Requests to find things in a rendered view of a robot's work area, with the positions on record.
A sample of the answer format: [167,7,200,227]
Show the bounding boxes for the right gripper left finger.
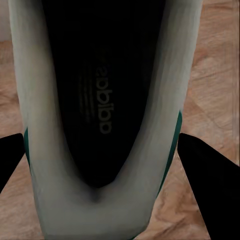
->
[0,133,25,193]

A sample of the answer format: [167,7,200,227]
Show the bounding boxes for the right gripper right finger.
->
[177,133,240,240]

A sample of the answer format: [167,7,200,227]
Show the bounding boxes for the gym shoe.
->
[8,0,203,240]

